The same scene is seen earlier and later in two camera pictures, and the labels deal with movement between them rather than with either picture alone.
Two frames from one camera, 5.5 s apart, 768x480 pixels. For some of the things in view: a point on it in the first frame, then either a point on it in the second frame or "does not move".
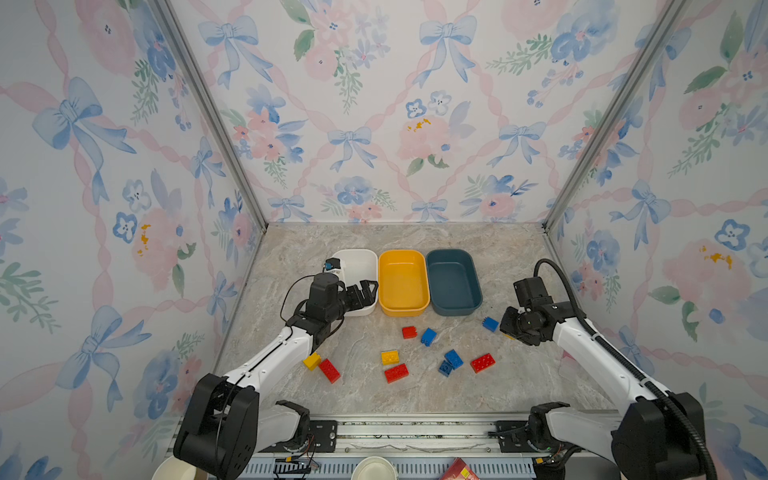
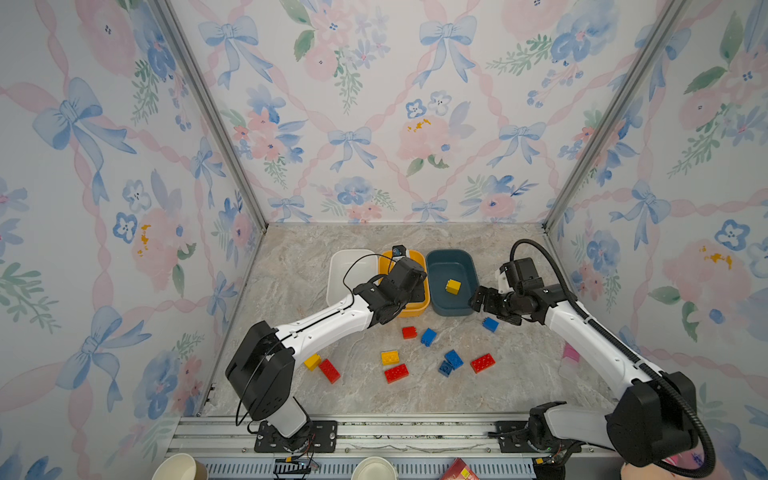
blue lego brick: x=490 y=323 does not move
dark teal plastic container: x=454 y=285 does not move
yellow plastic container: x=403 y=282 does not move
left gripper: x=367 y=297 → x=418 y=294
